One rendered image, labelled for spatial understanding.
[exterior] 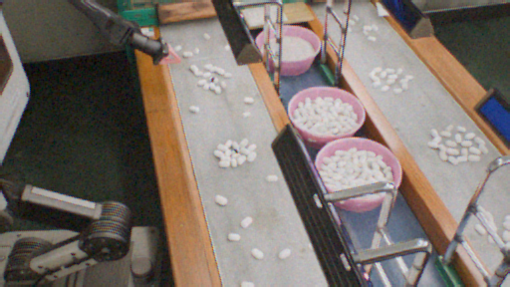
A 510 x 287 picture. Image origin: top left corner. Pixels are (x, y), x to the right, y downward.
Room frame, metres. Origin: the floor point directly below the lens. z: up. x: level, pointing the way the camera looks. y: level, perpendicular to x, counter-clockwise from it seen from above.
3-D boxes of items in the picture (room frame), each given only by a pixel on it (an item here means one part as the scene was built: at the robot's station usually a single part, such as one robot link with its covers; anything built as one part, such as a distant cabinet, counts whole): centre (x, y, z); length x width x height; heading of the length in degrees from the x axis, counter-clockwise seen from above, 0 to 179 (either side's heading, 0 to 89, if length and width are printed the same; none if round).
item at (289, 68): (1.77, -0.13, 0.72); 0.27 x 0.27 x 0.10
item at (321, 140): (1.35, -0.25, 0.72); 0.27 x 0.27 x 0.10
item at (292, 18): (1.98, -0.08, 0.77); 0.33 x 0.15 x 0.01; 105
